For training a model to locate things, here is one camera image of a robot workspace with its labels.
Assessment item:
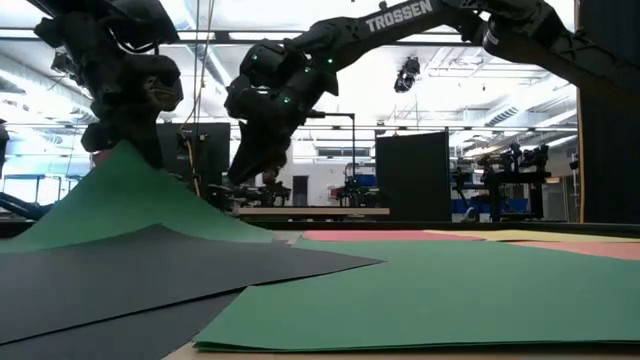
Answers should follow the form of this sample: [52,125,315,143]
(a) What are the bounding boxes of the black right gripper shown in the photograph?
[226,106,302,188]

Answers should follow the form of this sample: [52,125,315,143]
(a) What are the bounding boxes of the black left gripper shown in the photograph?
[80,52,184,169]

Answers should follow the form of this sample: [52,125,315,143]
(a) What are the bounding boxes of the green paper sheet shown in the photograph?
[192,238,640,354]
[0,139,275,255]

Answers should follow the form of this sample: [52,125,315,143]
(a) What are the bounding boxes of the black paper sheet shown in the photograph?
[0,289,242,360]
[0,223,386,346]

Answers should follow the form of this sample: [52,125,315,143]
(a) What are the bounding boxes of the red paper sheet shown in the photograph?
[301,229,484,243]

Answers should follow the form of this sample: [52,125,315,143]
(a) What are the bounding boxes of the yellow paper sheet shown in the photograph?
[424,229,636,245]

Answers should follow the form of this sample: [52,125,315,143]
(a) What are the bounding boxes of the orange paper sheet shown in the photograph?
[509,241,640,262]

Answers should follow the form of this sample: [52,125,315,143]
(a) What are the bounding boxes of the black background robot arms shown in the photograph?
[219,177,293,207]

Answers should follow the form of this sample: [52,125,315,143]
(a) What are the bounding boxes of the white pillar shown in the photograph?
[274,144,295,190]

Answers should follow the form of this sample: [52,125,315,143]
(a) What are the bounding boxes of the black monitor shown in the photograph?
[157,121,232,187]

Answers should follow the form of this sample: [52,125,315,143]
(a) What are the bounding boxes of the black slanted bar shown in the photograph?
[0,192,51,222]

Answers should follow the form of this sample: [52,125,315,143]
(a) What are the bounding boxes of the black divider board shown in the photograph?
[375,130,453,223]

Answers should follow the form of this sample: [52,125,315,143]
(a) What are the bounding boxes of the black background robot workstation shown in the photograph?
[451,142,553,223]

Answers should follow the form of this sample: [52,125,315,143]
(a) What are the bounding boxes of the blue board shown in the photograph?
[451,197,530,216]

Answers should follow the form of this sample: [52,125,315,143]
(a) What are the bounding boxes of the black partition panel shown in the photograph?
[574,0,640,225]

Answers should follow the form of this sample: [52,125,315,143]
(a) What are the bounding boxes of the hanging yellow cable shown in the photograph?
[184,137,203,199]

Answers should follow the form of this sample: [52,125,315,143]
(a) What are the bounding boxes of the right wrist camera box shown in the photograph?
[223,74,260,121]

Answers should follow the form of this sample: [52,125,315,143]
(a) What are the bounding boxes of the hanging black cables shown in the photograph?
[179,0,217,131]

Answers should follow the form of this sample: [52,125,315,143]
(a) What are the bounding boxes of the silver ceiling duct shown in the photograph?
[187,42,259,121]

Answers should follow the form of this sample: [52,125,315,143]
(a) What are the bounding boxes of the black ceiling light rail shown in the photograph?
[0,27,321,47]

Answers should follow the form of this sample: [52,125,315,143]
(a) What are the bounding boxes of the black ceiling camera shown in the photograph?
[392,55,422,95]

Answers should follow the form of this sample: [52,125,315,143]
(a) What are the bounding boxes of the black aluminium table frame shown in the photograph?
[0,218,640,241]

